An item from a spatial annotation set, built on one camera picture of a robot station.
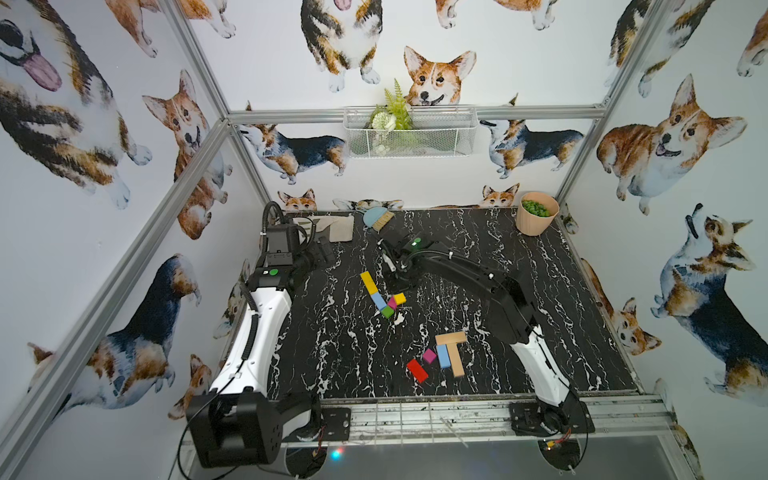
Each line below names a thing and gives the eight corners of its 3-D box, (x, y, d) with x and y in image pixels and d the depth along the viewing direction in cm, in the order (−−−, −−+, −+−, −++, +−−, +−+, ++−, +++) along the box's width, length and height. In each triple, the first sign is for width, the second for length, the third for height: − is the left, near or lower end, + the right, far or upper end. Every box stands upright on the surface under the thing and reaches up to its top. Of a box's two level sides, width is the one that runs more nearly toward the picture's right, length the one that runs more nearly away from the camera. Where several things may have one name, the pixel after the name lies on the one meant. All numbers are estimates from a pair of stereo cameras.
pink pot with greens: (517, 239, 115) (527, 217, 105) (509, 214, 123) (518, 192, 114) (551, 239, 114) (564, 217, 105) (541, 214, 123) (552, 192, 114)
